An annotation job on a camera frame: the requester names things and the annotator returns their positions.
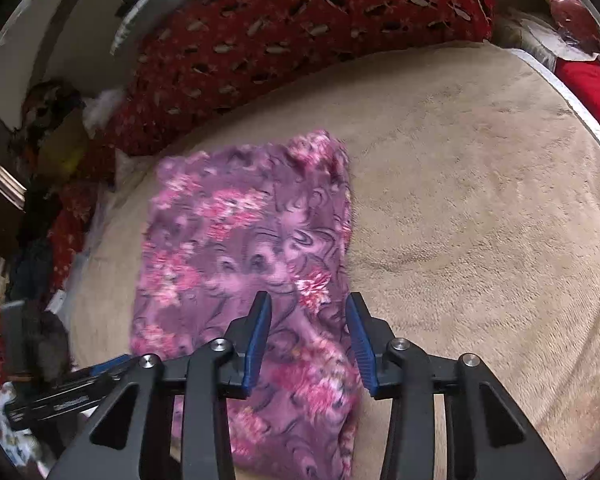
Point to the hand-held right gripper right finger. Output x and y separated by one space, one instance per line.
362 350

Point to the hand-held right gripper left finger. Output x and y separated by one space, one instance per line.
255 345

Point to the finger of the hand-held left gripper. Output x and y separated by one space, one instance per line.
70 396

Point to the purple floral cloth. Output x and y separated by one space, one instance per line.
240 240

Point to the pile of dark clothes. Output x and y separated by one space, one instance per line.
55 160

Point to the white printed cloth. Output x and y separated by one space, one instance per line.
15 440

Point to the beige fleece blanket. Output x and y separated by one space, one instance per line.
480 210

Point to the red printed pillow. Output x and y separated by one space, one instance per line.
290 35

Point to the plain red cloth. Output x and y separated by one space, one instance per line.
595 90

